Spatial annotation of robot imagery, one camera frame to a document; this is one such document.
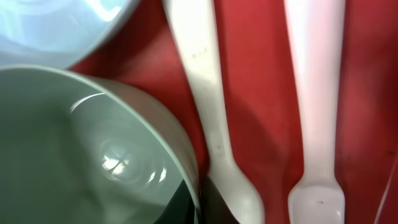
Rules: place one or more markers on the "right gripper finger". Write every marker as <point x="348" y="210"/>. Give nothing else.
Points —
<point x="181" y="209"/>

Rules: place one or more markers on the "green bowl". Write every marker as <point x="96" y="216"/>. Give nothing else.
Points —
<point x="79" y="149"/>

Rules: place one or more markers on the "red serving tray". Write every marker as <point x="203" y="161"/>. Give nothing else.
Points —
<point x="261" y="100"/>

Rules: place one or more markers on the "white plastic spoon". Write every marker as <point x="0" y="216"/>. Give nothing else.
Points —
<point x="230" y="196"/>

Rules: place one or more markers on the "white plastic fork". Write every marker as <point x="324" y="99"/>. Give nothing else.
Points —
<point x="315" y="29"/>

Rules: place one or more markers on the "light blue plate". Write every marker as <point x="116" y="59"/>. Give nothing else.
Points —
<point x="59" y="33"/>

